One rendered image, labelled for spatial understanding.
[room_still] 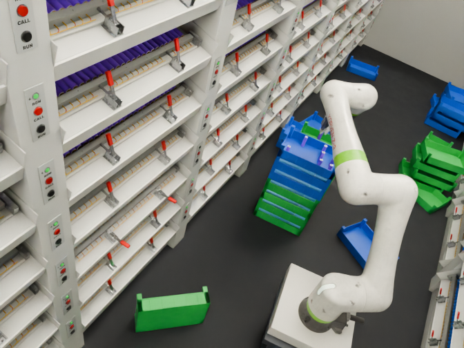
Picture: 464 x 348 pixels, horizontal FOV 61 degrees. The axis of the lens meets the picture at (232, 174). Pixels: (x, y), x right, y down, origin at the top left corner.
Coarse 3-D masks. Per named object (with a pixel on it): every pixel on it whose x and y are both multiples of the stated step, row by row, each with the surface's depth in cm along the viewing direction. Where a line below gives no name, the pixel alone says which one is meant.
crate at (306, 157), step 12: (288, 144) 207; (300, 144) 210; (312, 144) 210; (324, 144) 207; (288, 156) 196; (300, 156) 203; (312, 156) 205; (324, 156) 207; (312, 168) 195; (324, 168) 192
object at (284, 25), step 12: (300, 12) 184; (276, 24) 184; (288, 24) 181; (288, 36) 186; (288, 48) 197; (276, 60) 194; (276, 72) 201; (264, 96) 209; (264, 108) 218; (240, 168) 247
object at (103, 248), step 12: (180, 168) 165; (156, 180) 159; (168, 180) 162; (180, 180) 164; (168, 192) 159; (144, 204) 151; (156, 204) 153; (132, 216) 146; (144, 216) 148; (120, 228) 141; (132, 228) 143; (84, 240) 133; (108, 240) 137; (84, 252) 131; (96, 252) 132; (108, 252) 139; (84, 264) 129
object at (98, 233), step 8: (168, 176) 161; (152, 184) 154; (144, 192) 151; (136, 200) 147; (144, 200) 150; (128, 208) 144; (120, 216) 141; (104, 224) 136; (112, 224) 138; (120, 224) 141; (96, 232) 134; (104, 232) 137; (88, 240) 131; (80, 248) 128
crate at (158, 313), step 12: (204, 288) 170; (144, 300) 160; (156, 300) 161; (168, 300) 162; (180, 300) 164; (192, 300) 165; (204, 300) 166; (144, 312) 158; (156, 312) 160; (168, 312) 163; (180, 312) 166; (192, 312) 168; (204, 312) 171; (144, 324) 166; (156, 324) 169; (168, 324) 172; (180, 324) 174; (192, 324) 178
